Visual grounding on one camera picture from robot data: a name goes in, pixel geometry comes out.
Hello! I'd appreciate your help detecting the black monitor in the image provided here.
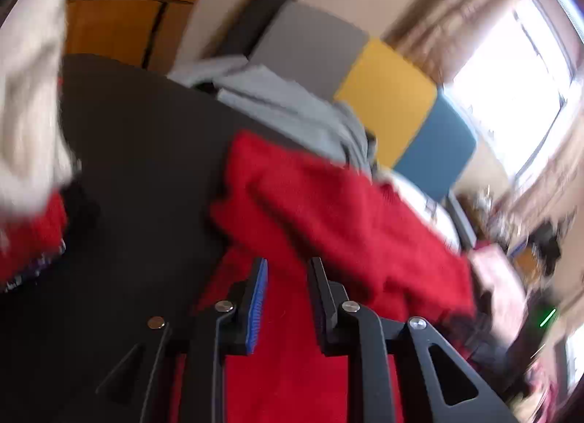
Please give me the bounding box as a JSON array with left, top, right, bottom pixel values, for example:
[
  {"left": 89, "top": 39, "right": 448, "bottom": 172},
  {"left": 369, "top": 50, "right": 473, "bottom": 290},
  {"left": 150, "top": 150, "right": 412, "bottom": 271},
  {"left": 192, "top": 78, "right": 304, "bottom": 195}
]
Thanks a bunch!
[{"left": 529, "top": 222, "right": 562, "bottom": 275}]

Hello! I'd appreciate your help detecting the red knitted sweater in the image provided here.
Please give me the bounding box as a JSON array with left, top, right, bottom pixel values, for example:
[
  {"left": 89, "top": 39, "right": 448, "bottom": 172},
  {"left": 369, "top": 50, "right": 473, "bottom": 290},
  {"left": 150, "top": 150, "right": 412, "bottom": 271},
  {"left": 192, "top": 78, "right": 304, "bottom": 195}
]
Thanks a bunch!
[{"left": 169, "top": 131, "right": 480, "bottom": 423}]

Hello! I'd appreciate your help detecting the dark patterned garment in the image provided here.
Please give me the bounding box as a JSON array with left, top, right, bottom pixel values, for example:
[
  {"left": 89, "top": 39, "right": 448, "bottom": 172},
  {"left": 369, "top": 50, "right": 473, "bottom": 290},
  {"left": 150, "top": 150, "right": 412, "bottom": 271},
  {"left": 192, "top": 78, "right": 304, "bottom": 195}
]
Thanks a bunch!
[{"left": 0, "top": 240, "right": 67, "bottom": 296}]

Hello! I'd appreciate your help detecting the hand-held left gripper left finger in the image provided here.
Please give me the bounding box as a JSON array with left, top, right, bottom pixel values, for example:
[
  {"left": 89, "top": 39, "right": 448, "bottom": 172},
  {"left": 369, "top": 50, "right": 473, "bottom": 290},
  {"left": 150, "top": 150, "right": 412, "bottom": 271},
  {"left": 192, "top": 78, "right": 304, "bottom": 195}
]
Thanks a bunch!
[{"left": 96, "top": 258, "right": 269, "bottom": 423}]

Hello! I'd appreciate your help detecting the beige patterned curtain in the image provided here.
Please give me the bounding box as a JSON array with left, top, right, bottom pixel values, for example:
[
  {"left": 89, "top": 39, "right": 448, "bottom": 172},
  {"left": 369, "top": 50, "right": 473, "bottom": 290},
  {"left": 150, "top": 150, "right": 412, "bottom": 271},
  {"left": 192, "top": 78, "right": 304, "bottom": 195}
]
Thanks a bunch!
[
  {"left": 511, "top": 122, "right": 584, "bottom": 223},
  {"left": 383, "top": 0, "right": 534, "bottom": 81}
]

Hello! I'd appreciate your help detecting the stack of folded clothes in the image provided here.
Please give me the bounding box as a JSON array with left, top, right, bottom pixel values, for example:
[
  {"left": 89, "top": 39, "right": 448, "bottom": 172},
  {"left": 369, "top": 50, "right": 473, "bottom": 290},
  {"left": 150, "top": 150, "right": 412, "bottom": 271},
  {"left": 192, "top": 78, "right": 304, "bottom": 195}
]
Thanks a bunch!
[{"left": 0, "top": 0, "right": 96, "bottom": 223}]

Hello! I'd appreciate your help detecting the grey garment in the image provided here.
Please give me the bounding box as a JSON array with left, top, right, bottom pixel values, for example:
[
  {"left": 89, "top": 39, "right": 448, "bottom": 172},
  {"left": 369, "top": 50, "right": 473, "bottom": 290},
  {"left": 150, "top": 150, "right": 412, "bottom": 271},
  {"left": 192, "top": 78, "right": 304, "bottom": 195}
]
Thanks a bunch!
[{"left": 166, "top": 55, "right": 379, "bottom": 177}]

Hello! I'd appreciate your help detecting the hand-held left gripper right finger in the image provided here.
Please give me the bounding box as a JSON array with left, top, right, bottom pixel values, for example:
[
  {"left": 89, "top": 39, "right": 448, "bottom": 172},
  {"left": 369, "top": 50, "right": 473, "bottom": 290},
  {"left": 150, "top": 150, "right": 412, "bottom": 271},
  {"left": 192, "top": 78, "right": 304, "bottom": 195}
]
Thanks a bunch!
[{"left": 308, "top": 257, "right": 518, "bottom": 423}]

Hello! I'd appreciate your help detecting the pink knitted sweater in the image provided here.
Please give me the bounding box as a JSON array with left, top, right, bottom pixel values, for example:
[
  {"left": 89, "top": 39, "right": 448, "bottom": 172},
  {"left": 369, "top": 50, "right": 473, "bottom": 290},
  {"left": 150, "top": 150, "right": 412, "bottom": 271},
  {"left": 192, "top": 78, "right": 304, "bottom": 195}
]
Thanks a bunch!
[{"left": 470, "top": 243, "right": 530, "bottom": 346}]

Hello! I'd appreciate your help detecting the orange wooden wardrobe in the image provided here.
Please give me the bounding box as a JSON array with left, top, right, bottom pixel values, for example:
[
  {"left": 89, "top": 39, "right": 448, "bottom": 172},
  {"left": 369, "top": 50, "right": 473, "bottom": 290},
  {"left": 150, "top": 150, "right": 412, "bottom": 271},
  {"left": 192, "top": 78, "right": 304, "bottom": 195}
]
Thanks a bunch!
[{"left": 64, "top": 0, "right": 224, "bottom": 72}]

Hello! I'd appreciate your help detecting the large bright window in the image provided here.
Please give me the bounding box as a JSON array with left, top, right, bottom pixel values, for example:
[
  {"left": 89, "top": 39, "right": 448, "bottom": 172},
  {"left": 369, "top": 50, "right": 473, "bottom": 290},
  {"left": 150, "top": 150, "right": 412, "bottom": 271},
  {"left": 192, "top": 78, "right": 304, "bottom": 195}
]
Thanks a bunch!
[{"left": 445, "top": 0, "right": 576, "bottom": 186}]

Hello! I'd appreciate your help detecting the red folded garment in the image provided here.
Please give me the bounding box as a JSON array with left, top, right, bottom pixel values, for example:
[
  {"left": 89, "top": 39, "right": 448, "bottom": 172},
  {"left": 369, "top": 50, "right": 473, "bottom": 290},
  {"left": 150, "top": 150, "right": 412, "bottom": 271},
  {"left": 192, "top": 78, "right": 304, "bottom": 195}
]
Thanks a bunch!
[{"left": 0, "top": 192, "right": 69, "bottom": 284}]

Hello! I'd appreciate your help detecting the white printed pillow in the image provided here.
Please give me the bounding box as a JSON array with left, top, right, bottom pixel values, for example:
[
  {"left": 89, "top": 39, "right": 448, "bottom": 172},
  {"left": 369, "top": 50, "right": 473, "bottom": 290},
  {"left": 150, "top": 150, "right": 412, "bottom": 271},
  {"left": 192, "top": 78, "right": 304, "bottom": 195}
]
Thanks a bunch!
[{"left": 374, "top": 169, "right": 461, "bottom": 250}]

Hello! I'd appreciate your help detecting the grey yellow blue sofa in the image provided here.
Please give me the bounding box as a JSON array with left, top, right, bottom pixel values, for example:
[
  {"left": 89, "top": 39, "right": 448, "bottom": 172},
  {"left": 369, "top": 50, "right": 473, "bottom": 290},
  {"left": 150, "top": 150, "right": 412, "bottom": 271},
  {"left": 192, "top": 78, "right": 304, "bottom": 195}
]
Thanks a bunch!
[{"left": 201, "top": 0, "right": 480, "bottom": 205}]

